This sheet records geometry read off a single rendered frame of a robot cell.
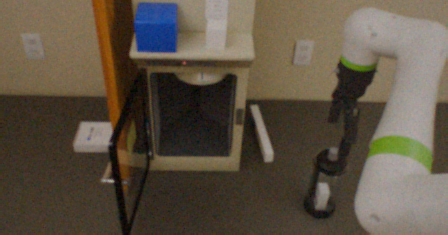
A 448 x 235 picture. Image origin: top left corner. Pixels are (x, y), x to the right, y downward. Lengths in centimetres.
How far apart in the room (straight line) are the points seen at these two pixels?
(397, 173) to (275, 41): 106
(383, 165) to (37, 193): 116
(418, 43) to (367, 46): 11
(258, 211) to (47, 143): 81
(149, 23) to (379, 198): 66
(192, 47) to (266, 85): 78
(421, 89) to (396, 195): 27
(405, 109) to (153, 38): 61
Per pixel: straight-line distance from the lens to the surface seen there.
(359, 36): 114
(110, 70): 130
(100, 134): 179
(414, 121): 98
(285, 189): 166
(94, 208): 161
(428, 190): 85
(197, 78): 143
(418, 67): 108
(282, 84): 199
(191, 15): 128
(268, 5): 177
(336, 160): 145
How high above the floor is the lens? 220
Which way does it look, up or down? 41 degrees down
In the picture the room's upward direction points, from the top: 3 degrees clockwise
